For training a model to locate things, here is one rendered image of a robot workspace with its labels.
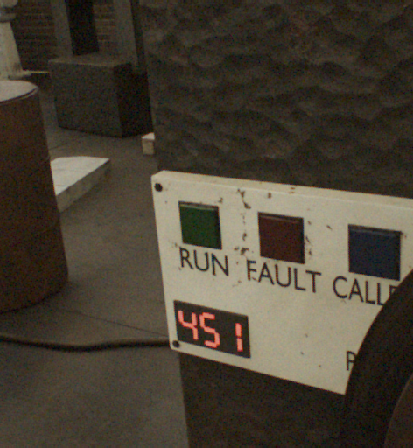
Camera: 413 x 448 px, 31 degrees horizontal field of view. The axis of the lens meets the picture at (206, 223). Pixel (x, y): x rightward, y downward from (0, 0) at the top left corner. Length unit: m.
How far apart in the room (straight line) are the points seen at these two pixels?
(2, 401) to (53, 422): 0.25
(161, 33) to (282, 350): 0.30
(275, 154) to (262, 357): 0.19
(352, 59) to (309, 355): 0.26
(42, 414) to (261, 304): 1.99
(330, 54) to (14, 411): 2.21
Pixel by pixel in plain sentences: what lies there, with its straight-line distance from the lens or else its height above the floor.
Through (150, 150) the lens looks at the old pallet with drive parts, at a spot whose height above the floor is 0.04.
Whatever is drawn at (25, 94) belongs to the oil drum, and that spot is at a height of 0.88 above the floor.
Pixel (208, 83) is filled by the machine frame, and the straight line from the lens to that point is 0.65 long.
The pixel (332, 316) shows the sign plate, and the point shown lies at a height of 1.14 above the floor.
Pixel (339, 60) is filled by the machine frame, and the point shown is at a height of 1.34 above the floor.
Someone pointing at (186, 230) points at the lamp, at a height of 1.19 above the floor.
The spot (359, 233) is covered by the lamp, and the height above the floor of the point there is 1.22.
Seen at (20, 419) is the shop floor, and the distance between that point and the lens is 2.62.
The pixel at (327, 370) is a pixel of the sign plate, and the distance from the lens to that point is 0.67.
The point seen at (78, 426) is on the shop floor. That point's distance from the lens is 2.52.
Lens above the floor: 1.44
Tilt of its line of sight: 21 degrees down
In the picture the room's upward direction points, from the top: 5 degrees counter-clockwise
